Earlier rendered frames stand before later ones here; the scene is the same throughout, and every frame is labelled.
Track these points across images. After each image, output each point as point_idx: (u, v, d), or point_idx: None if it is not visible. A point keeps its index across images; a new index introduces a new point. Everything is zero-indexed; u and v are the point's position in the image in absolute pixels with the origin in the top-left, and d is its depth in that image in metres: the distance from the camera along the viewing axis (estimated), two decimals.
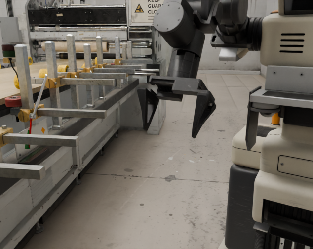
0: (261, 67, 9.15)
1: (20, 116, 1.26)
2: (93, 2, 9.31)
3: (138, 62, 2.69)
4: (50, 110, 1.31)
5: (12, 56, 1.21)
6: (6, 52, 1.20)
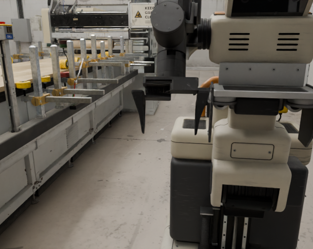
0: None
1: (68, 82, 2.18)
2: (97, 5, 10.23)
3: (137, 55, 3.62)
4: (85, 79, 2.23)
5: (65, 47, 2.13)
6: (62, 44, 2.12)
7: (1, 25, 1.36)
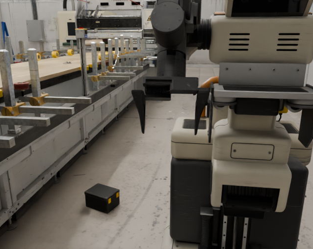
0: None
1: (108, 68, 3.09)
2: None
3: (151, 51, 4.53)
4: (119, 66, 3.14)
5: (106, 43, 3.04)
6: (104, 42, 3.03)
7: (82, 29, 2.27)
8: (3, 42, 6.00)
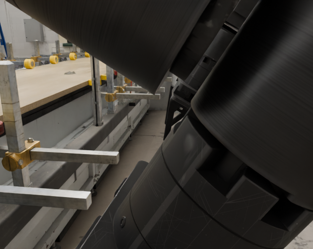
0: None
1: (126, 80, 2.29)
2: None
3: None
4: None
5: None
6: None
7: None
8: None
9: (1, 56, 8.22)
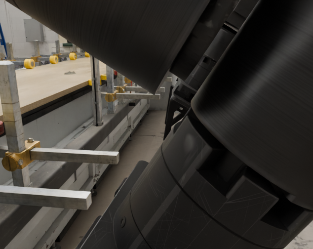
0: None
1: (126, 80, 2.29)
2: None
3: None
4: None
5: None
6: None
7: None
8: None
9: (1, 56, 8.22)
